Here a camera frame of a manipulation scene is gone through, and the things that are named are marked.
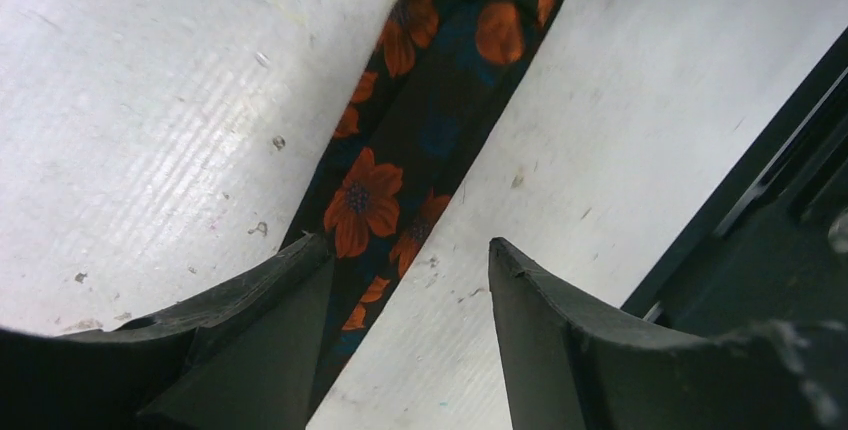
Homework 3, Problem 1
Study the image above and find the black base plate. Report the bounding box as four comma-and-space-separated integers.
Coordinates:
622, 0, 847, 336

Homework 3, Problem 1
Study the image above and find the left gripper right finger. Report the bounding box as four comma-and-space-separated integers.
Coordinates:
488, 237, 847, 429

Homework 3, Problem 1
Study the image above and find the black orange floral tie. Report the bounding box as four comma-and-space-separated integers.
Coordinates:
284, 0, 563, 410

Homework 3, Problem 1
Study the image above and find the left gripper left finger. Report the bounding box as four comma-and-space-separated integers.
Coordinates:
1, 235, 334, 429

